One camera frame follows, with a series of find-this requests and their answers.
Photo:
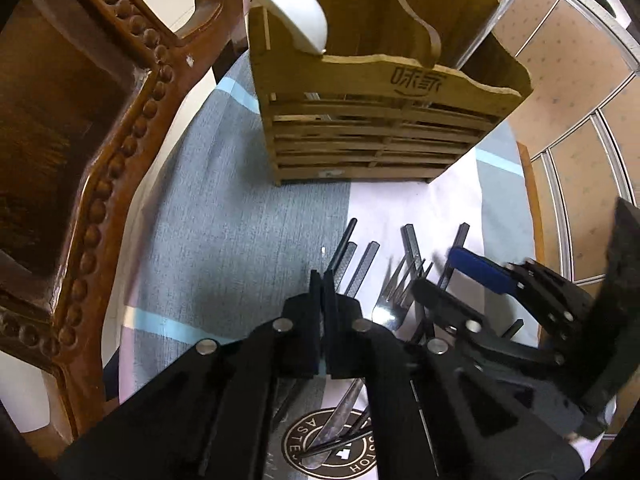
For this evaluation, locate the lower kitchen cabinets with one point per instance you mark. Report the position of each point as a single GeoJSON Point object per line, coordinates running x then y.
{"type": "Point", "coordinates": [575, 60]}

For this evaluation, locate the wooden utensil holder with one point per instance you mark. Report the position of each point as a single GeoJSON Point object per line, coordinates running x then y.
{"type": "Point", "coordinates": [380, 125]}

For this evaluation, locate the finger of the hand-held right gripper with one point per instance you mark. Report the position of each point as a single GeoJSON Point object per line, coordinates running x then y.
{"type": "Point", "coordinates": [450, 310]}
{"type": "Point", "coordinates": [482, 271]}

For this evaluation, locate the white spoon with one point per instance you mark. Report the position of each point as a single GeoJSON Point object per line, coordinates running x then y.
{"type": "Point", "coordinates": [290, 5]}

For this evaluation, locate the metal fork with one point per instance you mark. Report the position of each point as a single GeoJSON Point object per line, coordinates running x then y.
{"type": "Point", "coordinates": [422, 272]}
{"type": "Point", "coordinates": [392, 305]}

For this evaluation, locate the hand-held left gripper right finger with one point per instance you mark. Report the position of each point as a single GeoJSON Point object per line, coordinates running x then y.
{"type": "Point", "coordinates": [350, 340]}

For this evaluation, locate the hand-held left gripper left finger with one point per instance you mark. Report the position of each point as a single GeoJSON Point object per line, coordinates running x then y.
{"type": "Point", "coordinates": [300, 340]}

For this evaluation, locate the carved wooden chair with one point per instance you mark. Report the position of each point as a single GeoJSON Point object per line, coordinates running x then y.
{"type": "Point", "coordinates": [100, 175]}

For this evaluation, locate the plaid cloth with round badge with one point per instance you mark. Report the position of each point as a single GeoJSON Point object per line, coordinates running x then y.
{"type": "Point", "coordinates": [225, 220]}

